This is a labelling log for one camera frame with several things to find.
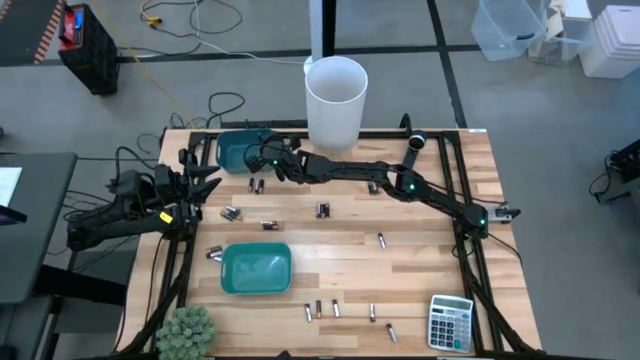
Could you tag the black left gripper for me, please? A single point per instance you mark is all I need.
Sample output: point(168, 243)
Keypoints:
point(172, 190)

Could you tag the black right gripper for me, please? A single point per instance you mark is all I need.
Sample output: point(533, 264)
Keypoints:
point(289, 159)

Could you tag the light teal plastic bin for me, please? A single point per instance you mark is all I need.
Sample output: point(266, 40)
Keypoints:
point(255, 270)

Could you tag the silver Energizer battery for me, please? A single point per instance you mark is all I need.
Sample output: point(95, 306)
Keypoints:
point(336, 308)

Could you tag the silver desk calculator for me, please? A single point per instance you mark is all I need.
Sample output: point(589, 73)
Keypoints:
point(450, 327)

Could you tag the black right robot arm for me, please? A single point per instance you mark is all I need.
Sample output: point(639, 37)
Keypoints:
point(440, 200)

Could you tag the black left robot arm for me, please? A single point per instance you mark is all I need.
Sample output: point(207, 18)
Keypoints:
point(110, 227)

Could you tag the dark teal plastic bin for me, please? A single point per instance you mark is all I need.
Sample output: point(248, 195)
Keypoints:
point(230, 150)

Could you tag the white shade wooden lamp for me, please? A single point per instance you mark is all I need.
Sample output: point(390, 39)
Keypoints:
point(335, 115)

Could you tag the white tower fan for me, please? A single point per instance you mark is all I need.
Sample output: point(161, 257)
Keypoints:
point(316, 30)

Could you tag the green artificial plant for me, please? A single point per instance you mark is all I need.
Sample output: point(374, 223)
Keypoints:
point(186, 335)

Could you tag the black webcam on stand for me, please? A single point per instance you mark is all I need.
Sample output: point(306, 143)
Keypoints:
point(417, 141)

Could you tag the black red tool case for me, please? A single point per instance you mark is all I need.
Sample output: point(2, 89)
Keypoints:
point(92, 55)

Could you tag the black desk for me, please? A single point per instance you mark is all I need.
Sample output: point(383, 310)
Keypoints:
point(40, 240)

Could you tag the white paper sheet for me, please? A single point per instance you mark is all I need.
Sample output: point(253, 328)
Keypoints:
point(9, 185)

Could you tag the hazard striped floor mat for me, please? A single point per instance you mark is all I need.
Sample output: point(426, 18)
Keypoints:
point(25, 30)

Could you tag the silver mounting plate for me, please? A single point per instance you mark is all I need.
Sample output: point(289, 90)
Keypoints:
point(502, 214)

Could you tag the clear plastic storage bin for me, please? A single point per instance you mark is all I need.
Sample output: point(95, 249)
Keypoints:
point(565, 45)
point(500, 30)

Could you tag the white stacked bins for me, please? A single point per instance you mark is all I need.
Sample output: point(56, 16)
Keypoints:
point(617, 45)

